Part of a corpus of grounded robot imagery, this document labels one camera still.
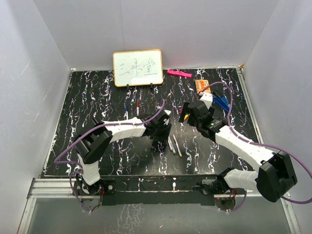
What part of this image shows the white pen red tip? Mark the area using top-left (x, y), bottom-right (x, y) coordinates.
top-left (136, 101), bottom-right (139, 116)

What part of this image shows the white pen blue tip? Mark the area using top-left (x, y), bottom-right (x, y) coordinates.
top-left (125, 105), bottom-right (129, 120)

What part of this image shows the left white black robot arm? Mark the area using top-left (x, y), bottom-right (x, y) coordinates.
top-left (74, 110), bottom-right (172, 195)

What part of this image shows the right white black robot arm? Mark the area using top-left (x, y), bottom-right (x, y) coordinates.
top-left (179, 101), bottom-right (297, 202)

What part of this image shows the white pen green tip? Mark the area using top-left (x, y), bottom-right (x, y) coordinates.
top-left (168, 137), bottom-right (176, 155)

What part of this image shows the white pen yellow tip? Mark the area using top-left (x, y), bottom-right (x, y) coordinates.
top-left (173, 135), bottom-right (182, 157)

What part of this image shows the orange card pack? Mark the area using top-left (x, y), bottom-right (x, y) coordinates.
top-left (195, 79), bottom-right (211, 96)

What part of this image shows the pink plastic clip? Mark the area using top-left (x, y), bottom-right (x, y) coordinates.
top-left (167, 69), bottom-right (192, 78)

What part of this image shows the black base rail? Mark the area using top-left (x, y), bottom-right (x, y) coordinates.
top-left (73, 174), bottom-right (247, 207)

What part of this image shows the small whiteboard with orange frame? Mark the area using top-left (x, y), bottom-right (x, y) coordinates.
top-left (113, 49), bottom-right (164, 87)

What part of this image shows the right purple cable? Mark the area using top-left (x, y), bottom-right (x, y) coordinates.
top-left (199, 81), bottom-right (312, 203)

